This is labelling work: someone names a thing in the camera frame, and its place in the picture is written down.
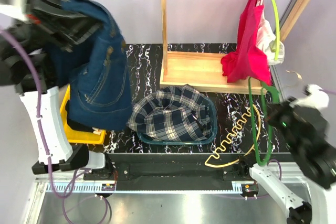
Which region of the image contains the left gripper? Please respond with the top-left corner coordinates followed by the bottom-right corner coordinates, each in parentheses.
top-left (0, 0), bottom-right (107, 55)

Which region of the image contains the cream wavy skirt hanger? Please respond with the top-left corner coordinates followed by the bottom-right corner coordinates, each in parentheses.
top-left (204, 104), bottom-right (261, 168)

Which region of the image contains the pink red t-shirt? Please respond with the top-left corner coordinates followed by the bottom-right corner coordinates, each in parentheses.
top-left (220, 0), bottom-right (271, 85)

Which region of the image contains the blue denim garment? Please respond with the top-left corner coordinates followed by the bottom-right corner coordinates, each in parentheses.
top-left (44, 0), bottom-right (132, 131)

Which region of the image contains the navy plaid skirt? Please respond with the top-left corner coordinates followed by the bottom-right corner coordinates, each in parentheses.
top-left (127, 84), bottom-right (212, 142)

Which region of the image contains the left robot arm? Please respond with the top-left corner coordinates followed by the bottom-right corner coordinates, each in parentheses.
top-left (1, 0), bottom-right (113, 180)

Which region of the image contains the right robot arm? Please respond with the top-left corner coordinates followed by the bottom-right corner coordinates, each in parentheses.
top-left (238, 98), bottom-right (335, 223)

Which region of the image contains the lime green hanger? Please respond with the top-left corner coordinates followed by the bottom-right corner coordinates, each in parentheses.
top-left (269, 0), bottom-right (280, 61)

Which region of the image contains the clear blue plastic tub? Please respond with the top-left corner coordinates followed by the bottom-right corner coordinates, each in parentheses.
top-left (135, 95), bottom-right (218, 146)

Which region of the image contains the white garment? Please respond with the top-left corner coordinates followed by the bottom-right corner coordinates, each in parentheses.
top-left (256, 16), bottom-right (285, 66)

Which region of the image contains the wooden clothes rack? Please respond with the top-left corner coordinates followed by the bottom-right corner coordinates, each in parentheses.
top-left (160, 0), bottom-right (310, 94)

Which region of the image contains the black folded cloth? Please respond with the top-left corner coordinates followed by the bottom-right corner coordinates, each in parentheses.
top-left (67, 119), bottom-right (94, 133)

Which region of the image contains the yellow plastic bin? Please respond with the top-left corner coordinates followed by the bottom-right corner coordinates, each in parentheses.
top-left (60, 85), bottom-right (106, 145)

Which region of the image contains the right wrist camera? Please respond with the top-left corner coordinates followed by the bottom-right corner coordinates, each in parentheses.
top-left (301, 84), bottom-right (329, 110)

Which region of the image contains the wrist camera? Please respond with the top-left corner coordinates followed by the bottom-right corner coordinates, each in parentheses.
top-left (301, 84), bottom-right (329, 110)
top-left (1, 0), bottom-right (28, 22)

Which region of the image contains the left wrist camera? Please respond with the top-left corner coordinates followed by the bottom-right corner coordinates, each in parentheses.
top-left (1, 0), bottom-right (28, 22)

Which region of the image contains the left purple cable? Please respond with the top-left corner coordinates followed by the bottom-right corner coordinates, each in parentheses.
top-left (0, 29), bottom-right (112, 224)

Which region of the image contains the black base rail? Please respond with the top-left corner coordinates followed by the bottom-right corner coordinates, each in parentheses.
top-left (83, 153), bottom-right (269, 192)

